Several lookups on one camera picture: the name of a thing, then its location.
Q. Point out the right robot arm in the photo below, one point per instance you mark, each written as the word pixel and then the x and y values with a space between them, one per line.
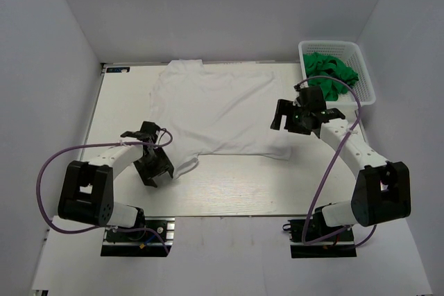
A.
pixel 382 189

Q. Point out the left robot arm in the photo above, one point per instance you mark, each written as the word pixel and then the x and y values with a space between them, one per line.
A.
pixel 88 189

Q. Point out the blue label sticker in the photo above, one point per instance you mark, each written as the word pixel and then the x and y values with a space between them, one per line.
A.
pixel 117 70

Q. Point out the white plastic basket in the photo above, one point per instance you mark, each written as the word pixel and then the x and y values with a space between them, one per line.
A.
pixel 351 55

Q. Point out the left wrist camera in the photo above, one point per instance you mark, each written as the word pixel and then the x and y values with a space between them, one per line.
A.
pixel 149 132

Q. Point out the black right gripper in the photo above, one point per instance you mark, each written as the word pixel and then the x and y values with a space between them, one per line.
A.
pixel 286 107

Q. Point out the white t shirt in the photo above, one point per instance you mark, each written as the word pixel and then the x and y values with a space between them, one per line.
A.
pixel 216 113

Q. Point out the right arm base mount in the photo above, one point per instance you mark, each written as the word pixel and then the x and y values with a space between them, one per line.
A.
pixel 337 246

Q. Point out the green t shirt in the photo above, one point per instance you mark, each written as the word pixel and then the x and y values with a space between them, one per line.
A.
pixel 322 68

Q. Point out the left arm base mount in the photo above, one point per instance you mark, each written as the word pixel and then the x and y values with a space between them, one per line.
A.
pixel 153 242

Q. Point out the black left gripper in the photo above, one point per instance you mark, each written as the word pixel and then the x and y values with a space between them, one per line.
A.
pixel 164 166

